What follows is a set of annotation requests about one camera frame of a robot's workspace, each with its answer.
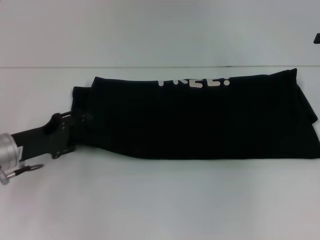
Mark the black shirt with FREE print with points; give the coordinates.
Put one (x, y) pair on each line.
(200, 120)

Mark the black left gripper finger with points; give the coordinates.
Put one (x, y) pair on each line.
(82, 118)

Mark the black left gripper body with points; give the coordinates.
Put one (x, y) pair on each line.
(52, 137)

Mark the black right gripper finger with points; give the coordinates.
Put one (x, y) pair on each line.
(317, 39)

